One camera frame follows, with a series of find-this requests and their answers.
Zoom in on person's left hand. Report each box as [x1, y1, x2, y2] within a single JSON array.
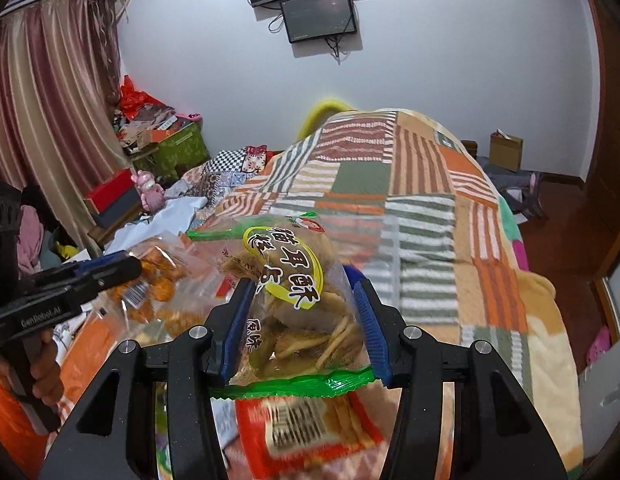
[[27, 332, 63, 427]]

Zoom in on green storage box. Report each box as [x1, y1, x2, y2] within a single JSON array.
[[132, 122, 211, 182]]

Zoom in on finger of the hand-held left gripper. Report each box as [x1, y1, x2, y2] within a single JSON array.
[[24, 258, 142, 301], [60, 251, 134, 276]]

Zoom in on grey box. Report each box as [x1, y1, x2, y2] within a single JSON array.
[[92, 195, 143, 229]]

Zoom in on red box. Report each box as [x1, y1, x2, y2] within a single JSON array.
[[84, 169, 138, 213]]

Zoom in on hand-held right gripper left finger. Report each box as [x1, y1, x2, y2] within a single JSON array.
[[37, 276, 258, 480]]

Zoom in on pink slipper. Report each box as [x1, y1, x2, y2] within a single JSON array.
[[587, 326, 612, 364]]

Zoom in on red snack packet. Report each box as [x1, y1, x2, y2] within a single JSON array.
[[235, 392, 385, 480]]

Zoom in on dark grey bag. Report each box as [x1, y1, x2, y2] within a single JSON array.
[[482, 157, 547, 221]]

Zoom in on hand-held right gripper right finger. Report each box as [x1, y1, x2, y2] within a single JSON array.
[[352, 280, 566, 480]]

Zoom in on checkered patchwork quilt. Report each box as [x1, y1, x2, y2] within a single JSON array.
[[165, 145, 285, 221]]

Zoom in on cardboard box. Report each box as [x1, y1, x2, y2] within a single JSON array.
[[490, 130, 524, 173]]

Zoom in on white cloth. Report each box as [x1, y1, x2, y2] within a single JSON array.
[[104, 195, 211, 257]]

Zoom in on pink striped curtain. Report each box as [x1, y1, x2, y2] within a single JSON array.
[[0, 0, 129, 261]]

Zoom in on red plastic bag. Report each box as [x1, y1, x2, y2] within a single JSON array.
[[118, 75, 163, 120]]

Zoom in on pink clothes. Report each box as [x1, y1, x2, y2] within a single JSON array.
[[17, 204, 46, 277]]

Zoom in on clear bag of orange snacks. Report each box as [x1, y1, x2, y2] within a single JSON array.
[[84, 232, 241, 346]]

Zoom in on small black wall monitor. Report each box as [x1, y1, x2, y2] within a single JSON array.
[[280, 0, 358, 44]]

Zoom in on wooden wardrobe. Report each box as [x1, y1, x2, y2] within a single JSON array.
[[565, 0, 620, 311]]

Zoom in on wooden nightstand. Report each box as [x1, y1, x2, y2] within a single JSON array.
[[87, 210, 146, 248]]

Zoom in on pile of papers and cloth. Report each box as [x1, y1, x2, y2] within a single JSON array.
[[112, 102, 191, 152]]

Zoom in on yellow foam arch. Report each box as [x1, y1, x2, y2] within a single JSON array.
[[296, 99, 355, 142]]

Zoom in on pink bunny toy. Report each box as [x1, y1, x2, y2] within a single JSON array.
[[131, 170, 165, 212]]

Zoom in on green-edged clear crisps bag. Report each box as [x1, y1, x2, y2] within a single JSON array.
[[187, 212, 375, 401]]

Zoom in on striped patchwork blanket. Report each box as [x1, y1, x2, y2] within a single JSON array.
[[54, 107, 541, 480]]

